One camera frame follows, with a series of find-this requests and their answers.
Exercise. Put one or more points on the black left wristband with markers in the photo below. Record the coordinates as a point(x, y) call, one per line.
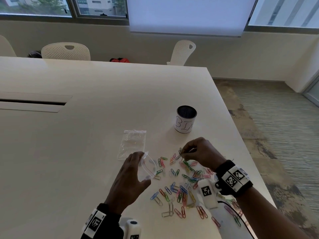
point(96, 221)

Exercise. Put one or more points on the person's left thumb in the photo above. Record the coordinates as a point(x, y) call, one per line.
point(145, 183)

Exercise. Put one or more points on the glass door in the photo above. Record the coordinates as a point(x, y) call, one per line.
point(312, 93)

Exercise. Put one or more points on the small clear plastic bag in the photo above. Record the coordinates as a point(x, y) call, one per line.
point(149, 168)

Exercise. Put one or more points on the plain window pane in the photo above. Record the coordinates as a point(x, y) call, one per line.
point(286, 11)

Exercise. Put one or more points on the flat clear zip bag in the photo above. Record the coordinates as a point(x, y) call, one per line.
point(132, 145)

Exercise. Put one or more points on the black right wristband with markers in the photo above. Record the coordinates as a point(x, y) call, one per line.
point(234, 179)

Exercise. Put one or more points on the dark bag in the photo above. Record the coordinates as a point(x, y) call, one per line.
point(35, 54)

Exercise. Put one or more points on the person's right hand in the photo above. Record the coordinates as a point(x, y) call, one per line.
point(204, 153)

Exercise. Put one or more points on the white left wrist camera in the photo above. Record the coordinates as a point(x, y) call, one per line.
point(132, 228)

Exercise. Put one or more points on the red bag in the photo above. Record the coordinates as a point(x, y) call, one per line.
point(120, 60)

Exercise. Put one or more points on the person's right fingers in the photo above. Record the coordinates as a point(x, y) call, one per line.
point(190, 149)

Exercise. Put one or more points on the black mesh cup white label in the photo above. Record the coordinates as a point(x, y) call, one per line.
point(185, 120)

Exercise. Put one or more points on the window with sliding panes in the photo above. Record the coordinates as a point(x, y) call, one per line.
point(62, 7)

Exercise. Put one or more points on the person's left hand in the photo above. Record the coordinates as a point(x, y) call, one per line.
point(125, 181)

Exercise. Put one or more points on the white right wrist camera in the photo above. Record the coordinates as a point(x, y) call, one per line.
point(208, 194)

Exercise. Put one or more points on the black wristband with markers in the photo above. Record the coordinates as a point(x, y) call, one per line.
point(96, 221)
point(234, 179)

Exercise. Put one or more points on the white roller blind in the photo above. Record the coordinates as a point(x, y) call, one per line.
point(189, 16)

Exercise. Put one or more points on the single dark paper clip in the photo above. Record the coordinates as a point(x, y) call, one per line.
point(180, 151)

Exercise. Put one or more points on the pile of coloured paper clips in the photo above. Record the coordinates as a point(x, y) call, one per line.
point(183, 190)

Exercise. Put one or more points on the person's right forearm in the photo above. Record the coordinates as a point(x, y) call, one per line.
point(269, 219)

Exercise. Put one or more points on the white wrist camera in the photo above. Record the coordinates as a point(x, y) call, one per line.
point(132, 228)
point(208, 194)

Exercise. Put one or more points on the white perforated plastic chair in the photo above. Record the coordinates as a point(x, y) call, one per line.
point(182, 53)
point(66, 52)
point(6, 48)

